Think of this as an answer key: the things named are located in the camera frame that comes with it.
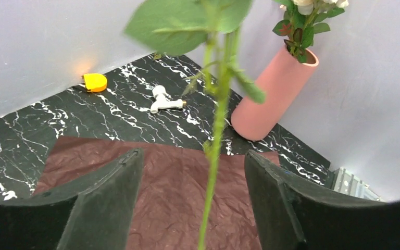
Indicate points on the peach pink rose stem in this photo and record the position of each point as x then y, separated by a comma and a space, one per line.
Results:
296, 30

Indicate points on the aluminium rail frame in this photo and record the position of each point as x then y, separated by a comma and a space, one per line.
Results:
347, 183

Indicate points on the white pipe tee fitting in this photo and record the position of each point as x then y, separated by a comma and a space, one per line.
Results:
162, 102

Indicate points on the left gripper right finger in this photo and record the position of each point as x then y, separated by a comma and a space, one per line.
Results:
294, 213

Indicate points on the maroon wrapping paper sheet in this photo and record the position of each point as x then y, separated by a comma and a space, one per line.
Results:
170, 202

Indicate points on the pink cylindrical vase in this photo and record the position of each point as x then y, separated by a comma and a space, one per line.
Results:
281, 80

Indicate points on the small pink rose stem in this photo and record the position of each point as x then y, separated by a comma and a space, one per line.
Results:
175, 28

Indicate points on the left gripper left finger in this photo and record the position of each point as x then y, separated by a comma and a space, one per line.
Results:
93, 211

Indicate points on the white rose flower stem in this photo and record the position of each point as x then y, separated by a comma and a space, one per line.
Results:
325, 10

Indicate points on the small orange yellow cap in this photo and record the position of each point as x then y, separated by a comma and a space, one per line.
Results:
95, 82

